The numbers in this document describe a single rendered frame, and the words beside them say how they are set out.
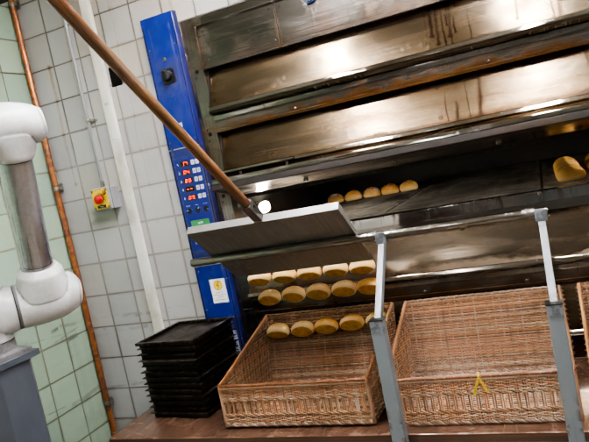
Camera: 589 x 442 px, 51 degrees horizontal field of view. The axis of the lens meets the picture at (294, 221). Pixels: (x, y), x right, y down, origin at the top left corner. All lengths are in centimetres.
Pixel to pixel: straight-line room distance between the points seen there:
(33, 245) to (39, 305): 21
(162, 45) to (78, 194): 82
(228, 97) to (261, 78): 16
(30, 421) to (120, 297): 86
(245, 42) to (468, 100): 90
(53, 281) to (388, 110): 133
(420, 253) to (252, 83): 93
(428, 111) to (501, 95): 25
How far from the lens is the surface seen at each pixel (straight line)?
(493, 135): 211
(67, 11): 142
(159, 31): 269
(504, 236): 231
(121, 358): 308
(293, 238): 205
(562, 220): 231
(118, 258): 293
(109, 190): 282
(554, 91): 225
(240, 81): 253
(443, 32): 230
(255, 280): 239
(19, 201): 212
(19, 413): 229
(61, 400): 302
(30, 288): 221
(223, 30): 259
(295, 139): 243
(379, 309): 184
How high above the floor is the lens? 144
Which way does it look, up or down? 5 degrees down
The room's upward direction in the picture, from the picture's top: 12 degrees counter-clockwise
